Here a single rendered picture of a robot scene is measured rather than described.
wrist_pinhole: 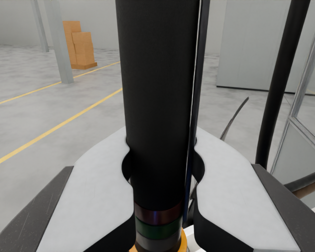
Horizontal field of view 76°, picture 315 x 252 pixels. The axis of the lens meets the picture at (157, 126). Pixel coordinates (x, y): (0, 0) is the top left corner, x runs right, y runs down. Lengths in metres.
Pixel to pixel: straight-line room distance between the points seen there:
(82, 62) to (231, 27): 5.25
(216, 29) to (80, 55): 7.20
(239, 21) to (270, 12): 0.62
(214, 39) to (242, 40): 6.76
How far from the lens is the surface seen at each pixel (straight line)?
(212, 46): 12.24
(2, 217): 2.43
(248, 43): 5.52
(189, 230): 0.21
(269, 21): 5.53
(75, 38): 8.26
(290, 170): 1.59
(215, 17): 12.18
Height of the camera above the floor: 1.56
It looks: 27 degrees down
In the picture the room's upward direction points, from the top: straight up
